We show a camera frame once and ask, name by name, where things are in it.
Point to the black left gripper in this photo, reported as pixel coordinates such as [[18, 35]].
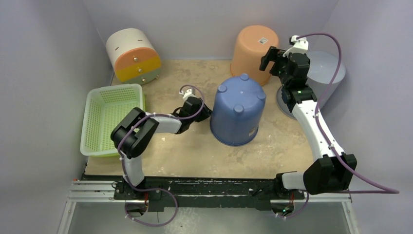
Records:
[[205, 113]]

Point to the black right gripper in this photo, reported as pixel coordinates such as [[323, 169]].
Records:
[[276, 60]]

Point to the orange plastic bucket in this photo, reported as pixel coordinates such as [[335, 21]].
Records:
[[252, 43]]

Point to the blue plastic bucket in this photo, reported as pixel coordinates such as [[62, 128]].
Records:
[[237, 110]]

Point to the large grey plastic bucket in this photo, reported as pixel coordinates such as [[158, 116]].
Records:
[[322, 68]]

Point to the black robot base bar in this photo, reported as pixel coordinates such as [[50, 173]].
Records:
[[159, 192]]

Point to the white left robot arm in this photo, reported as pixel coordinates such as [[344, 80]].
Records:
[[135, 131]]

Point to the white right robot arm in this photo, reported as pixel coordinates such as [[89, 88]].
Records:
[[331, 170]]

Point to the cream cabinet with coloured drawers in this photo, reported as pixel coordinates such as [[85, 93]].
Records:
[[133, 58]]

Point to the pale green perforated basket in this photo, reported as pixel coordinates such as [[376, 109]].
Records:
[[105, 108]]

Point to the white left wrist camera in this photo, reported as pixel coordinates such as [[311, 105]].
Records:
[[187, 94]]

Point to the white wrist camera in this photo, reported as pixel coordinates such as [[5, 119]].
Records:
[[187, 94], [299, 44]]

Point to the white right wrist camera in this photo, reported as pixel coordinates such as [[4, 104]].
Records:
[[299, 44]]

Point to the aluminium frame rail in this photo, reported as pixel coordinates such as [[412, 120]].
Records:
[[102, 191]]

